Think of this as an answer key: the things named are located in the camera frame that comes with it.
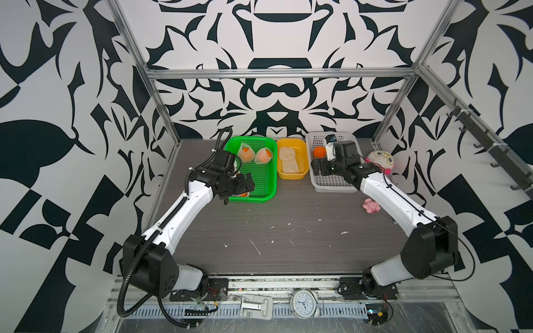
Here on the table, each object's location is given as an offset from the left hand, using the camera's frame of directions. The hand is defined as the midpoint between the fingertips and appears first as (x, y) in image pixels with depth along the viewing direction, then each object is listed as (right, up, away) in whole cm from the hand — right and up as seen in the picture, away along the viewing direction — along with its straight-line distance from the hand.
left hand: (242, 184), depth 82 cm
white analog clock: (+22, -38, -13) cm, 45 cm away
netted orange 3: (+8, +12, +23) cm, 27 cm away
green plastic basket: (+9, +2, +23) cm, 25 cm away
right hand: (+32, +11, +4) cm, 34 cm away
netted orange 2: (-1, +13, +23) cm, 27 cm away
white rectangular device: (+5, -39, -12) cm, 41 cm away
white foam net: (+21, +7, +20) cm, 30 cm away
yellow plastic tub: (+28, +17, +33) cm, 46 cm away
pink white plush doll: (+67, +10, +21) cm, 71 cm away
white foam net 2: (+20, +13, +27) cm, 36 cm away
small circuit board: (+47, -42, -11) cm, 64 cm away
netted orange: (+1, -3, -8) cm, 9 cm away
